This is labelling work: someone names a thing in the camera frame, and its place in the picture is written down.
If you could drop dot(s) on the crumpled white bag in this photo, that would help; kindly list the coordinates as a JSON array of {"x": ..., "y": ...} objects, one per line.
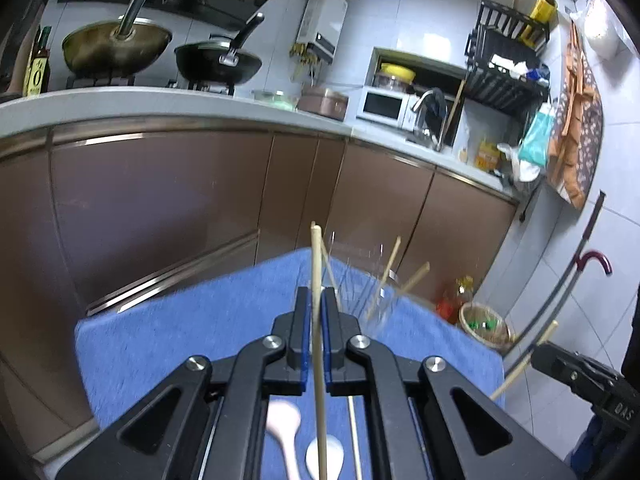
[{"x": 522, "y": 167}]

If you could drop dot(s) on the blue towel mat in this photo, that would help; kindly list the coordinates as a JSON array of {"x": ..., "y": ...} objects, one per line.
[{"x": 200, "y": 320}]

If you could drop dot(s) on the white ceramic spoon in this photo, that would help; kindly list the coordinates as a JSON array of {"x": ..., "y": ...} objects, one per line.
[
  {"x": 336, "y": 460},
  {"x": 282, "y": 425}
]

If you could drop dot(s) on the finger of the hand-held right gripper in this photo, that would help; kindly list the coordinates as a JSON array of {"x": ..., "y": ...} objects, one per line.
[{"x": 555, "y": 360}]

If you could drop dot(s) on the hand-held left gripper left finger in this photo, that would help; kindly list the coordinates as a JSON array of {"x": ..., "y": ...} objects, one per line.
[{"x": 301, "y": 330}]

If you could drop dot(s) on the white water heater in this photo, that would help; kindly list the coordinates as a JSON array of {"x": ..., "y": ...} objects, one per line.
[{"x": 320, "y": 25}]

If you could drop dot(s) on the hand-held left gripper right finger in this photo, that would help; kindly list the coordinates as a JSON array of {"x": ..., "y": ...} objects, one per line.
[{"x": 330, "y": 330}]

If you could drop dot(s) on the clear drinking glass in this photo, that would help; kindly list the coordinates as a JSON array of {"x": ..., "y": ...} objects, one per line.
[{"x": 360, "y": 280}]

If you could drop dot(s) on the yellow roll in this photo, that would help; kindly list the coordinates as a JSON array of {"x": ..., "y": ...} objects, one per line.
[{"x": 540, "y": 17}]

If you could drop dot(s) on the yellow pot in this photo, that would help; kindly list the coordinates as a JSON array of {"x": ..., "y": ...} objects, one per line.
[{"x": 397, "y": 70}]

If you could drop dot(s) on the steel pot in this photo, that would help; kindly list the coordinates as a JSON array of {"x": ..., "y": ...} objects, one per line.
[{"x": 395, "y": 82}]

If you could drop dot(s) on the black wall rack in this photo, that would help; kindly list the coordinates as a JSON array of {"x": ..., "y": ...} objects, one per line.
[{"x": 507, "y": 85}]

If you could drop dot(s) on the long wooden chopstick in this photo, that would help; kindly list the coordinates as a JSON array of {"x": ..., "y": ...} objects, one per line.
[
  {"x": 316, "y": 260},
  {"x": 525, "y": 362}
]

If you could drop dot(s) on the large cooking oil bottle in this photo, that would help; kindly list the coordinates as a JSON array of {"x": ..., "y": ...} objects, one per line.
[{"x": 457, "y": 300}]

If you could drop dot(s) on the round waste basket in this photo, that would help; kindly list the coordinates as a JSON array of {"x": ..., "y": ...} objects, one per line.
[{"x": 485, "y": 327}]

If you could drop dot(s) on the white kitchen countertop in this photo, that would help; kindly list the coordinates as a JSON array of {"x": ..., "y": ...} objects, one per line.
[{"x": 150, "y": 102}]

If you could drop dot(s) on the white plastic bag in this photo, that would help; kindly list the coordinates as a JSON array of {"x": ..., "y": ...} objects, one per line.
[{"x": 602, "y": 25}]

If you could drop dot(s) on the orange floral apron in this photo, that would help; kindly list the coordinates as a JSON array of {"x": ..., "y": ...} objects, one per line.
[{"x": 575, "y": 120}]

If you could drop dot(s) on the steel faucet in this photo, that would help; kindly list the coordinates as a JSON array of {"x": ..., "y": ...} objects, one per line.
[{"x": 430, "y": 110}]

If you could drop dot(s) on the brass wok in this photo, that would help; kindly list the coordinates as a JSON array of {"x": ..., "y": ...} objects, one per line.
[{"x": 115, "y": 47}]

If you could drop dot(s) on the brown rice cooker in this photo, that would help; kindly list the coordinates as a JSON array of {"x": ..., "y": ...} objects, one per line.
[{"x": 322, "y": 101}]

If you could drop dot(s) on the set of pale chopsticks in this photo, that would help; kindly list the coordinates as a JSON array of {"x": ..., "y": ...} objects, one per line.
[{"x": 395, "y": 255}]

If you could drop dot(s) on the brown base cabinets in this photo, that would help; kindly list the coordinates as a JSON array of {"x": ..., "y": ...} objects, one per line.
[{"x": 150, "y": 195}]

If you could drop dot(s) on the yellow bottle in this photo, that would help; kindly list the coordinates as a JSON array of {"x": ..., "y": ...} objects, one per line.
[{"x": 485, "y": 155}]

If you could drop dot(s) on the gas stove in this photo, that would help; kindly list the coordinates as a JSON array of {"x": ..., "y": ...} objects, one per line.
[{"x": 100, "y": 81}]

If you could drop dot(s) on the teal plastic bag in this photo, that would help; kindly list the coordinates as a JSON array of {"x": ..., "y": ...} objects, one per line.
[{"x": 537, "y": 135}]

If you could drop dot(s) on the glass bowl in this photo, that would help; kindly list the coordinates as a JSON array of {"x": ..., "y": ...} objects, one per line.
[{"x": 274, "y": 99}]

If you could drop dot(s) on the white microwave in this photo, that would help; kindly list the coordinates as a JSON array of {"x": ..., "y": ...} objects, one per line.
[{"x": 385, "y": 105}]

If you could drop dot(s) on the black frying pan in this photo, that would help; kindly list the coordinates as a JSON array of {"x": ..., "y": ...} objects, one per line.
[{"x": 220, "y": 65}]

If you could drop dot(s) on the dark oil bottle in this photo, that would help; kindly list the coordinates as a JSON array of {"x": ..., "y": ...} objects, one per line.
[{"x": 37, "y": 67}]

